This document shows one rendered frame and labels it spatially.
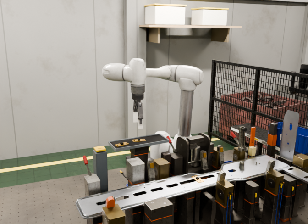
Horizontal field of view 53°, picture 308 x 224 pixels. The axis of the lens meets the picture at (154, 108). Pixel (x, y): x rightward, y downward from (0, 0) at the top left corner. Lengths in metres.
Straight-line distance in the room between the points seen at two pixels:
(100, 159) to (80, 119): 3.01
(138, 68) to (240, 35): 4.16
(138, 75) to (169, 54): 3.32
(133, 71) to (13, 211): 1.20
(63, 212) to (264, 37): 4.96
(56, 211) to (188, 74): 1.30
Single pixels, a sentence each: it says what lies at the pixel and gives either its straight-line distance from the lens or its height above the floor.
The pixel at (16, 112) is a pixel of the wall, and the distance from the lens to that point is 4.79.
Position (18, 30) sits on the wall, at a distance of 4.64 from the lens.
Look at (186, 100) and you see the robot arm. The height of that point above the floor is 1.33.
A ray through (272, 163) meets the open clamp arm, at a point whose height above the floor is 1.10.
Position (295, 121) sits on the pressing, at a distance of 2.26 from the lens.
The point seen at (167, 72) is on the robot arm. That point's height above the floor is 1.55.
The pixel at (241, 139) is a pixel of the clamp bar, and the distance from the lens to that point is 2.23.
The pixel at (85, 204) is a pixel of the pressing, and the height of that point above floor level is 1.00.
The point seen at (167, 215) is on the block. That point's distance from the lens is 1.63.
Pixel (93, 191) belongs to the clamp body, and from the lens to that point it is 1.78.
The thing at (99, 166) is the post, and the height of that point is 1.05.
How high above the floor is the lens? 1.87
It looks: 15 degrees down
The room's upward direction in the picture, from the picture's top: 1 degrees clockwise
